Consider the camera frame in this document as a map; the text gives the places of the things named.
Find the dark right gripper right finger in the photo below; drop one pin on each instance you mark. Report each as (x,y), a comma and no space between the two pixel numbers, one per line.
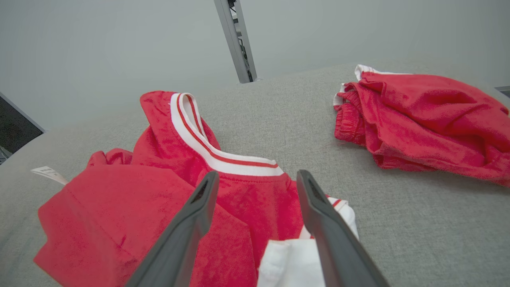
(338,259)

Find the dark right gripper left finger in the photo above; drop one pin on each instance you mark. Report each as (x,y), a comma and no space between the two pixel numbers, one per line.
(175,255)

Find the red basketball jersey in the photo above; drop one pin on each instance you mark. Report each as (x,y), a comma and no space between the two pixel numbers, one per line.
(119,215)

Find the red basketball shorts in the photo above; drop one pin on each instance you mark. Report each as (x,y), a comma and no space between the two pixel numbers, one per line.
(422,123)

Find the dark furniture panel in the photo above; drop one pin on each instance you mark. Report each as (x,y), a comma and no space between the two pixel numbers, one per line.
(14,131)

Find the grey partition post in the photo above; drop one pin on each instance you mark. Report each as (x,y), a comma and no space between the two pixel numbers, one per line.
(237,40)

